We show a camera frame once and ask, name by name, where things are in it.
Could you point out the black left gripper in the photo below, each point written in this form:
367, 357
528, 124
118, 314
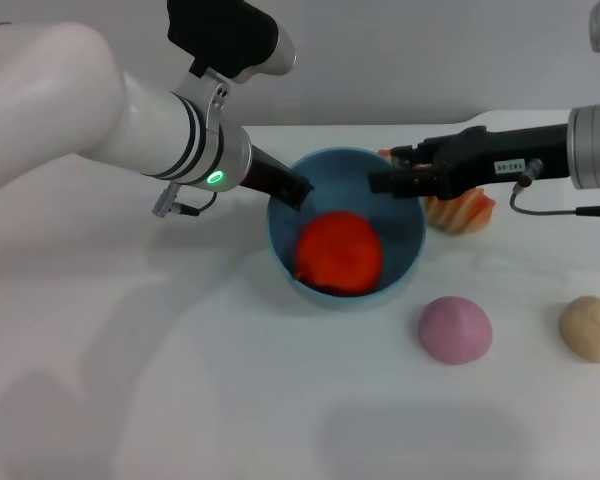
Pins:
267, 172

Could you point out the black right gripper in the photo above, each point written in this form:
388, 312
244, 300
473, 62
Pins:
500, 155

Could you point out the orange toy fruit with stem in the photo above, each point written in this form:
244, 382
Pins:
340, 252

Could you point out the blue bowl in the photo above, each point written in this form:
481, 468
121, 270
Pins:
400, 250

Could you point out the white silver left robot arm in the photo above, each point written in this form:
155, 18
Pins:
105, 110

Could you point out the orange striped bread loaf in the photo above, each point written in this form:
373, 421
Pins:
465, 212

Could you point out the pink round bun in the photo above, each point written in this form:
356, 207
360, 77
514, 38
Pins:
455, 330

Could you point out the beige round bun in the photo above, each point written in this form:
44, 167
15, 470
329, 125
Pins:
590, 327

